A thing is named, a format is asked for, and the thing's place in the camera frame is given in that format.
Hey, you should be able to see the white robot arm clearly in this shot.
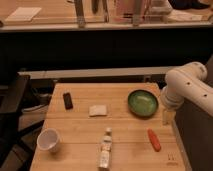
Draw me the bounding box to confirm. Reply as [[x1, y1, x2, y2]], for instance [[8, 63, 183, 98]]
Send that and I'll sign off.
[[160, 62, 213, 125]]

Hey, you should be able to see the green ceramic bowl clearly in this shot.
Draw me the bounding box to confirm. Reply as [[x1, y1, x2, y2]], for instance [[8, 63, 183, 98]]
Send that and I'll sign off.
[[128, 90, 159, 117]]

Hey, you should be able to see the small white bottle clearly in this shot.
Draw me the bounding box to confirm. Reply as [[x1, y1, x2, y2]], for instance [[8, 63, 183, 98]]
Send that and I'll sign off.
[[98, 127, 112, 171]]

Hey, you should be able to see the black rectangular block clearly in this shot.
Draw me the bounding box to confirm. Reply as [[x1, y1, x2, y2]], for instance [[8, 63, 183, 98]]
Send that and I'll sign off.
[[63, 93, 73, 110]]

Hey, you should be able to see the black chair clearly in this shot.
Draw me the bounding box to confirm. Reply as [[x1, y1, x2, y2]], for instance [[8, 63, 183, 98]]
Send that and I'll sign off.
[[0, 73, 32, 167]]

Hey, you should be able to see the white book on floor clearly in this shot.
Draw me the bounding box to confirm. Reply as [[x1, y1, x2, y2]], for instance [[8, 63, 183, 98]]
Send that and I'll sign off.
[[5, 7, 41, 22]]

